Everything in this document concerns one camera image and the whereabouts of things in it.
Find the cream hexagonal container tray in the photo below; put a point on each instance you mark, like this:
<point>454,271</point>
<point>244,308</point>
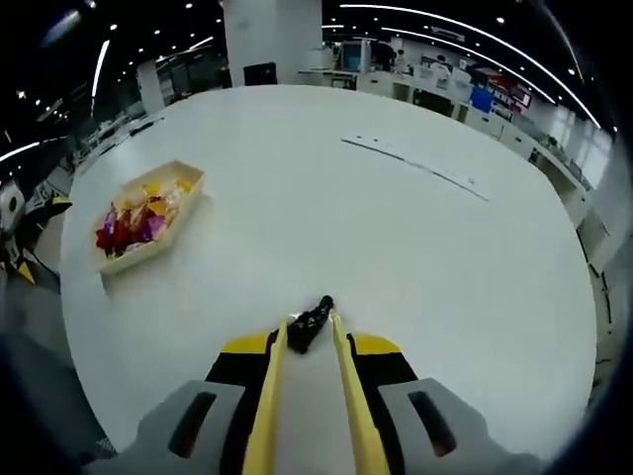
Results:
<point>148,255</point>

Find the white square pillar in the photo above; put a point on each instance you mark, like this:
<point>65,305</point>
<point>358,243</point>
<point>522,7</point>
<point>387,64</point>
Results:
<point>272,39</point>

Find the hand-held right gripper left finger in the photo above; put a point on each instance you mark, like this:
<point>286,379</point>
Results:
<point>198,420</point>

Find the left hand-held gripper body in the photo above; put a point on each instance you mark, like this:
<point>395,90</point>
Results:
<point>10,208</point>

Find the black food packet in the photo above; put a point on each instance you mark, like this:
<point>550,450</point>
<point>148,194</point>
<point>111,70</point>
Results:
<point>309,329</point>

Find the red black wall banner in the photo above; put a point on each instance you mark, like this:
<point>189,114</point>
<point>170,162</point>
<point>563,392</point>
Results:
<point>504,86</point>

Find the long white counter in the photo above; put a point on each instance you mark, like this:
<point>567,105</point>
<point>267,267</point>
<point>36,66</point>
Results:
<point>514,138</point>

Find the blue storage box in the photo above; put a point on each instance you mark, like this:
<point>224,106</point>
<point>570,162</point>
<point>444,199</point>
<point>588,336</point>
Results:
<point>482,98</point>

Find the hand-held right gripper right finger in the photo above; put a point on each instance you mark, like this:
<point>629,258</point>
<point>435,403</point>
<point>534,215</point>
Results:
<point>435,420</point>

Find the black office chair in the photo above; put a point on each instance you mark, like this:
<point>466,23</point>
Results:
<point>259,74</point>

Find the pale blue display unit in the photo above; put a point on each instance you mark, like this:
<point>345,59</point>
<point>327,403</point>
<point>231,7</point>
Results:
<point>352,55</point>

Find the yellow plastic food tongs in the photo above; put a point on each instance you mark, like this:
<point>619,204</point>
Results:
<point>267,396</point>

